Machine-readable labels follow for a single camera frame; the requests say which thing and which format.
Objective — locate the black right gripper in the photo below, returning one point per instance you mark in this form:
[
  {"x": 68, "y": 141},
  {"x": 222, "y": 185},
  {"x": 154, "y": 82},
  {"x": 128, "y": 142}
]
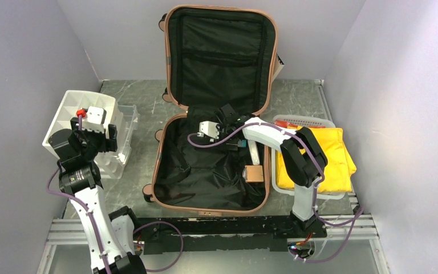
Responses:
[{"x": 232, "y": 146}]

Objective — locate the red garment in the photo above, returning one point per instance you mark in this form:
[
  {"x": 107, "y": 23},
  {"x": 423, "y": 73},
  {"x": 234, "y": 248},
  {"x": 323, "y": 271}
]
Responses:
[{"x": 298, "y": 123}]

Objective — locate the pink hard-shell suitcase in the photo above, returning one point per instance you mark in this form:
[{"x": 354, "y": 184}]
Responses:
[{"x": 216, "y": 56}]

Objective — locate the white plastic drawer organizer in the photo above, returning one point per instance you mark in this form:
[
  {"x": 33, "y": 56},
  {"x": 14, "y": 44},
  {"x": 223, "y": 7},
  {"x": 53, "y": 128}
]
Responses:
[{"x": 121, "y": 121}]

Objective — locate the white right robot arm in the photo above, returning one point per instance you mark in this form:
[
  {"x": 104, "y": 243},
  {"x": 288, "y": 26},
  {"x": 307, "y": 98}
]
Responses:
[{"x": 303, "y": 157}]

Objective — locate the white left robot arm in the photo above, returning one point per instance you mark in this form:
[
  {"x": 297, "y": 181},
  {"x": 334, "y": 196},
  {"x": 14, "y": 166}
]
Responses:
[{"x": 109, "y": 235}]

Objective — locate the white flat book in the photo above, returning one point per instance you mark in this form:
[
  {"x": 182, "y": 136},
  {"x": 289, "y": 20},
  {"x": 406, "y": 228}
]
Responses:
[{"x": 254, "y": 152}]

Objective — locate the small brown cardboard box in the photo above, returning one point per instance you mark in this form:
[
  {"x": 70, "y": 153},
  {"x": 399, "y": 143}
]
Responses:
[{"x": 253, "y": 174}]

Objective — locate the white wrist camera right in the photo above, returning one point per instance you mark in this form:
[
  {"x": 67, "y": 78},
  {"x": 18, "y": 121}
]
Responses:
[{"x": 209, "y": 129}]

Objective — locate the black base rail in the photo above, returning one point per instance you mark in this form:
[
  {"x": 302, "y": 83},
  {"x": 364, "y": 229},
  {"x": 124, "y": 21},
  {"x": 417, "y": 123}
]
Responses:
[{"x": 171, "y": 234}]

